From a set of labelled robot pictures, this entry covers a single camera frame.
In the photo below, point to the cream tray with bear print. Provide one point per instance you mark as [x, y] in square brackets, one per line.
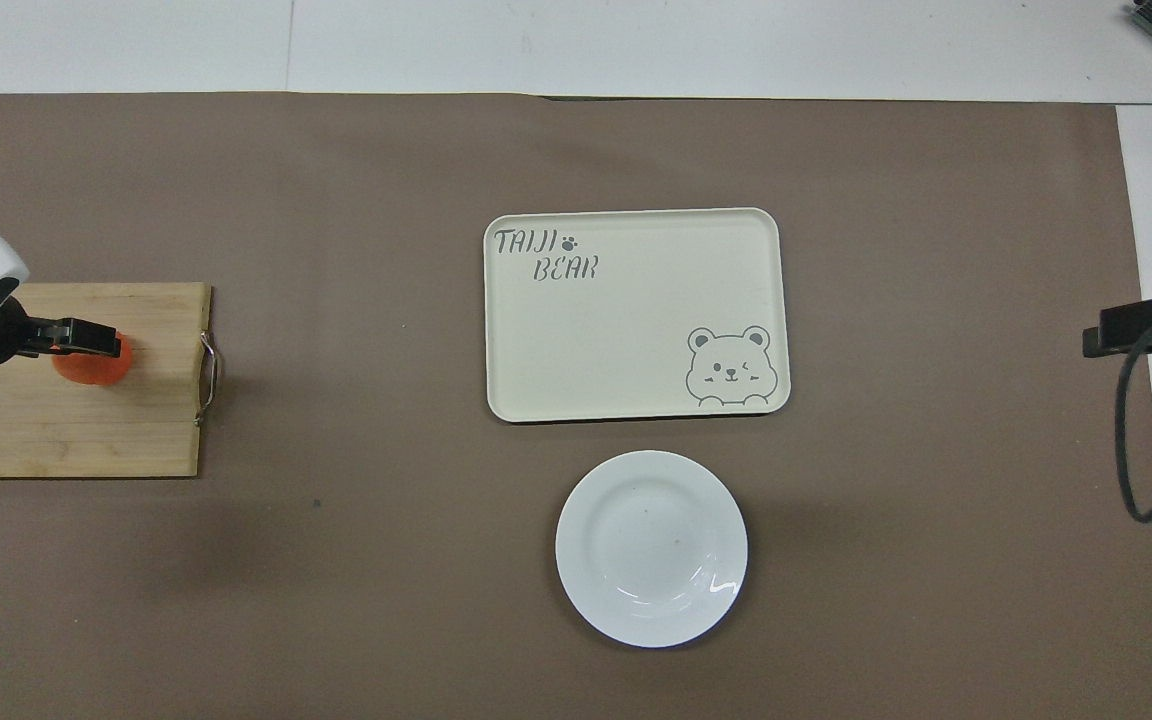
[626, 330]

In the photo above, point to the white round plate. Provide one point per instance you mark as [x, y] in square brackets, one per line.
[651, 548]

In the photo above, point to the orange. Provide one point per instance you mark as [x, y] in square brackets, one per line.
[86, 371]

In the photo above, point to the wooden cutting board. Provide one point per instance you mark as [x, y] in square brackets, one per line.
[56, 430]

